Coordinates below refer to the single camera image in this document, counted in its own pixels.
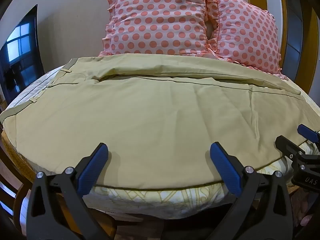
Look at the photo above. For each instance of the pink polka dot pillow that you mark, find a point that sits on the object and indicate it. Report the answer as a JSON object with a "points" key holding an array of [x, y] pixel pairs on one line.
{"points": [[247, 33], [157, 17]]}

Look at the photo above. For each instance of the person's right hand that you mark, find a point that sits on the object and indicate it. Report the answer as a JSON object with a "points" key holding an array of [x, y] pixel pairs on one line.
{"points": [[307, 210]]}

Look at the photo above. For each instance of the beige duvet cover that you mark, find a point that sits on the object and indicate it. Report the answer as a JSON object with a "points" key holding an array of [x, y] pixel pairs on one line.
{"points": [[155, 120]]}

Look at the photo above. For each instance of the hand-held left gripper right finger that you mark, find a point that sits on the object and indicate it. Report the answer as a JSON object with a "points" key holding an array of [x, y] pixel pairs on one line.
{"points": [[226, 171]]}

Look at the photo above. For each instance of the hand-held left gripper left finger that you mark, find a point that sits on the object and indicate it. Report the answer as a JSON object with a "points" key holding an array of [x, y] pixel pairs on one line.
{"points": [[91, 171]]}

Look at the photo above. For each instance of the dark wooden chair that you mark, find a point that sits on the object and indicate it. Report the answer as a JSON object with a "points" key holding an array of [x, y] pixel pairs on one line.
{"points": [[11, 180]]}

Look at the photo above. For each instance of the black television screen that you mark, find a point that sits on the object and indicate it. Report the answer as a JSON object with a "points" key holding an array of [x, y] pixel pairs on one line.
{"points": [[18, 47]]}

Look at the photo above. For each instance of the yellow wooden frame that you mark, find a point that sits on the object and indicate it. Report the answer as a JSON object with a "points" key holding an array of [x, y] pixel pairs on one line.
{"points": [[278, 17]]}

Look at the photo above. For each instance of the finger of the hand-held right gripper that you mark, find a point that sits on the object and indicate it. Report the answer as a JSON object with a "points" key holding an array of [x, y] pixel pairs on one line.
{"points": [[308, 132], [287, 143]]}

